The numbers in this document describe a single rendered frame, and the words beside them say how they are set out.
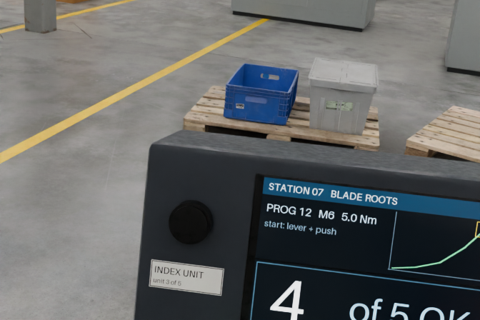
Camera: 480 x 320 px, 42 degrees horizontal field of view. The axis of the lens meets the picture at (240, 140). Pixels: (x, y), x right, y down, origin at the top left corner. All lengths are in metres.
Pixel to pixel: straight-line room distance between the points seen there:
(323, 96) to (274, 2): 4.62
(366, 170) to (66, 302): 2.07
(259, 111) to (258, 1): 4.63
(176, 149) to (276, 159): 0.07
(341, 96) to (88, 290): 1.98
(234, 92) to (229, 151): 3.41
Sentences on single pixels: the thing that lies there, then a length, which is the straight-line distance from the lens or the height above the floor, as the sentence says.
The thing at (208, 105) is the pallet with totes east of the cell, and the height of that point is 0.14.
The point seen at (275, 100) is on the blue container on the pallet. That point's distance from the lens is 3.80.
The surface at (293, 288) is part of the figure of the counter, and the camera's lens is 0.43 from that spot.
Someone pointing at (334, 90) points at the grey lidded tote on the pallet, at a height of 0.42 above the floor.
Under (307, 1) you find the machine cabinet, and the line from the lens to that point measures 8.20.
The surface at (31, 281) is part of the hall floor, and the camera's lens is 2.55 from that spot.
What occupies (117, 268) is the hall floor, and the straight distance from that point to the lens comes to 2.59.
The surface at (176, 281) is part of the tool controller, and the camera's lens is 0.43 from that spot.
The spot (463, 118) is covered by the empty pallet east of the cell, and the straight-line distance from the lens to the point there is 4.58.
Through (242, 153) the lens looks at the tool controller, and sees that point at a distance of 0.41.
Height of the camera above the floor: 1.41
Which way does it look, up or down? 21 degrees down
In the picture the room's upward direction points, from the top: 5 degrees clockwise
